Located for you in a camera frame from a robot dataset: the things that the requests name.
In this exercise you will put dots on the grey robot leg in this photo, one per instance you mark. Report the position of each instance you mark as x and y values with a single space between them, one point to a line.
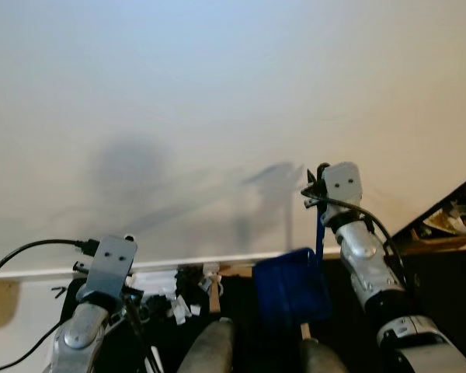
208 350
322 359

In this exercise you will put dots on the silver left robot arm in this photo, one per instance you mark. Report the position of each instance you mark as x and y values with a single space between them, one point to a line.
81 338

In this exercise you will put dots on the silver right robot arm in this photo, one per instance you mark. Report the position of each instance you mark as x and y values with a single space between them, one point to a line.
365 256

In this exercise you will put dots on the brown cardboard rubbish box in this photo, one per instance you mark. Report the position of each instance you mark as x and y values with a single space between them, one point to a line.
443 241

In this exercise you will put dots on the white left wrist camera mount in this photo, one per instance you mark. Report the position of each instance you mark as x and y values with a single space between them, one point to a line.
109 264

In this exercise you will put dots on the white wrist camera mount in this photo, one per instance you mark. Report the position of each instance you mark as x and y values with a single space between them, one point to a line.
343 186
109 264

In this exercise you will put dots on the black floor mat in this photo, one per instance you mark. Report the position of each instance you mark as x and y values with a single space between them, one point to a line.
443 287

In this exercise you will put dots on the grey right robot leg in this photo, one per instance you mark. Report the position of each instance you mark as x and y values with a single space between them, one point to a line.
322 359

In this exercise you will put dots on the grey left robot leg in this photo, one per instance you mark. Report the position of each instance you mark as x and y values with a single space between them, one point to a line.
208 350

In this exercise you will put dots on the brown wooden stick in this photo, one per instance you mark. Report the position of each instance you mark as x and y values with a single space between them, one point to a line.
215 291

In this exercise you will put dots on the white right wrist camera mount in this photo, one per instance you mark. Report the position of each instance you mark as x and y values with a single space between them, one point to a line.
343 186

